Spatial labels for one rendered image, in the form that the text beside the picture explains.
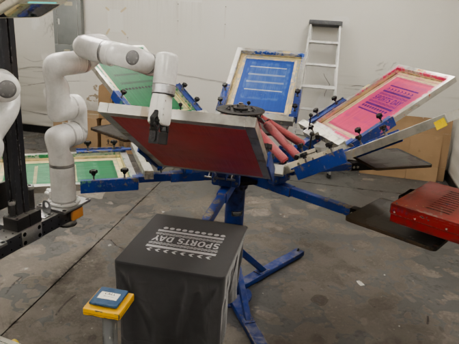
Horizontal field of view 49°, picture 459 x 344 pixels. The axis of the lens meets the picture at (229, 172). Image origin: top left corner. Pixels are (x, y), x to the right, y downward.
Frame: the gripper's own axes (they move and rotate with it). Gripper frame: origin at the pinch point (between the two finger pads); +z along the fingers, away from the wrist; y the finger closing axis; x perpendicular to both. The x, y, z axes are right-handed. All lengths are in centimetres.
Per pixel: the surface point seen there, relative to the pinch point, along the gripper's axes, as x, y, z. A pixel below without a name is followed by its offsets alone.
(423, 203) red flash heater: 100, -84, 14
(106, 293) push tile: -14, -3, 53
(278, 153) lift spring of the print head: 28, -127, -2
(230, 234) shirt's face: 17, -62, 37
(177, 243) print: -3, -48, 42
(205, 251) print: 10, -44, 43
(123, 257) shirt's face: -19, -30, 47
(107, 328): -12, -3, 66
